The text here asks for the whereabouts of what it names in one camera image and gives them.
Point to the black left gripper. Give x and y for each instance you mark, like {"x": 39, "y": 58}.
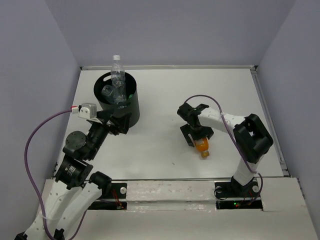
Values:
{"x": 122, "y": 120}

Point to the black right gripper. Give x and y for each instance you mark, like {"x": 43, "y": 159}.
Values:
{"x": 207, "y": 131}

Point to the orange juice bottle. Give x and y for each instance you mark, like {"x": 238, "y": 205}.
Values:
{"x": 202, "y": 146}

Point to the clear bottle dark Pepsi label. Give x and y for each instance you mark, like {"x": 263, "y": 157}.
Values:
{"x": 108, "y": 93}

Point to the clear bottle white cap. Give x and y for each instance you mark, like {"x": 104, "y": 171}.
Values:
{"x": 118, "y": 79}

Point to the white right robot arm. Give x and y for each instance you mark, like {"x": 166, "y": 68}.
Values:
{"x": 248, "y": 133}

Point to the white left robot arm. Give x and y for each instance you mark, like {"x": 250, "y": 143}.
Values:
{"x": 74, "y": 186}

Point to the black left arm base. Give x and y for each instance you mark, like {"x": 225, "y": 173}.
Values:
{"x": 115, "y": 199}

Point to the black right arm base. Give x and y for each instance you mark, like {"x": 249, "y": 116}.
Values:
{"x": 227, "y": 199}

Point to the black round bin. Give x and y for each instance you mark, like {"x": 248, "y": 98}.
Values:
{"x": 131, "y": 88}

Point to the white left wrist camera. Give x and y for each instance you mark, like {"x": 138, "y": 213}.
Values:
{"x": 86, "y": 111}

